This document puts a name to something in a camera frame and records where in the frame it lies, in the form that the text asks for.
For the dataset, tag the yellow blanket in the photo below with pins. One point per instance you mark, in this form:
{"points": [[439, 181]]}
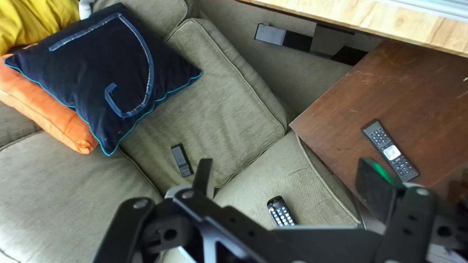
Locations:
{"points": [[23, 22]]}

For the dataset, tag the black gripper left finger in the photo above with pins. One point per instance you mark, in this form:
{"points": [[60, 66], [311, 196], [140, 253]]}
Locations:
{"points": [[202, 178]]}

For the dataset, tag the navy blue throw pillow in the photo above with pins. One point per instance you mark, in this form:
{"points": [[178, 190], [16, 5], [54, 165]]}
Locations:
{"points": [[108, 69]]}

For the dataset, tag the light wooden robot table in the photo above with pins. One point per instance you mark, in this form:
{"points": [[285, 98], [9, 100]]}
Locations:
{"points": [[380, 18]]}

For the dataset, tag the dark wooden side table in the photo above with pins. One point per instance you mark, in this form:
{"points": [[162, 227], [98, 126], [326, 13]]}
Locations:
{"points": [[417, 94]]}

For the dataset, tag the black remote with white label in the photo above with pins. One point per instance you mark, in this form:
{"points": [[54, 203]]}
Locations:
{"points": [[390, 152]]}

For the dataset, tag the black remote on armrest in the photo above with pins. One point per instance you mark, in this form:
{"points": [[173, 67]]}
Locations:
{"points": [[279, 212]]}

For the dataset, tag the orange throw pillow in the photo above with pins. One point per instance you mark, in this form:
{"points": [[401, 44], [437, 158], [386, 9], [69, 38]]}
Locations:
{"points": [[53, 117]]}

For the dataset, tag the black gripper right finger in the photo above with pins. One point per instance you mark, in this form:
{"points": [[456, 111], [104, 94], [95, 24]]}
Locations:
{"points": [[377, 189]]}

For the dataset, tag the small black remote on seat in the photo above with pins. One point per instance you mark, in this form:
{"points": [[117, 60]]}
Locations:
{"points": [[181, 161]]}

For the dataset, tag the beige fabric sofa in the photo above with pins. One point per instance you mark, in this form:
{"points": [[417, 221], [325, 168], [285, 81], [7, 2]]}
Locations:
{"points": [[56, 203]]}

